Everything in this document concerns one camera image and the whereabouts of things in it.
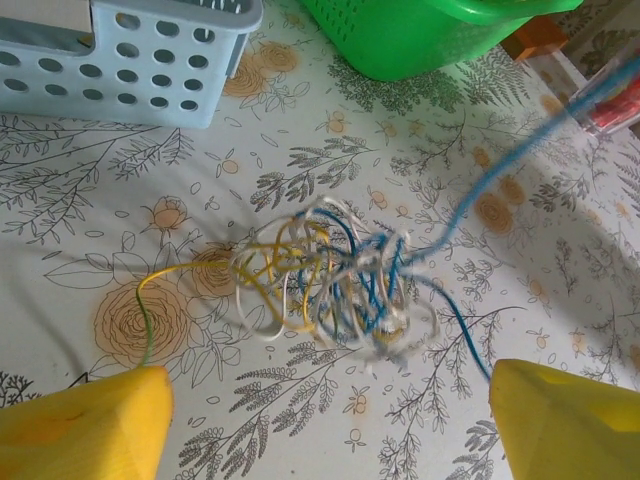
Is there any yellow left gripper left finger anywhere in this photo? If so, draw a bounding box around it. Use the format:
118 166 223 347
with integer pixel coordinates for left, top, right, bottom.
0 364 175 480

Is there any clear box with red items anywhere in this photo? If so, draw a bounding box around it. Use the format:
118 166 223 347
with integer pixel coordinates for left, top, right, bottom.
569 45 640 137

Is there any light blue perforated basket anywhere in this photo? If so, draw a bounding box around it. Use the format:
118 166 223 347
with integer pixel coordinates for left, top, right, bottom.
0 0 265 131

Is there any floral print tablecloth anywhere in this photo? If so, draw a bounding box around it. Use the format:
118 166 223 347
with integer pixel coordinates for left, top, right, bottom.
0 0 640 480

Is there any blue cable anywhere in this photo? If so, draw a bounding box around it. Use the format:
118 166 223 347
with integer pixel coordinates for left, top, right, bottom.
294 59 634 351
319 239 494 385

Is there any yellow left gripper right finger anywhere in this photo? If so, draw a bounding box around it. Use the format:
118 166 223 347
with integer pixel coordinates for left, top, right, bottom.
487 358 640 480

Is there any yellow green cable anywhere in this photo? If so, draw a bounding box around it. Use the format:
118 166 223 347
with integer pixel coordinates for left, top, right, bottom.
137 219 341 372
249 219 416 347

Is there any green plastic mesh basket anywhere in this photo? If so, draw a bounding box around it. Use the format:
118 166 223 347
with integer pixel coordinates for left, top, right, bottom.
298 0 585 82

